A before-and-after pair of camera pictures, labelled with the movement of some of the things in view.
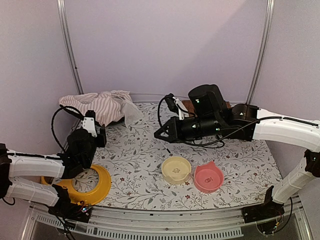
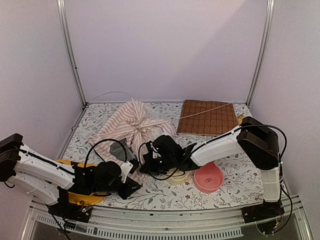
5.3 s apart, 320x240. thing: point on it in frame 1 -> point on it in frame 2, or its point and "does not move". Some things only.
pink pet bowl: x=208 y=177 does not move
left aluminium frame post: x=69 y=45 does not move
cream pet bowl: x=176 y=170 does not move
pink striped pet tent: x=109 y=106 -> x=119 y=138
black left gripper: x=102 y=137 -> x=127 y=192
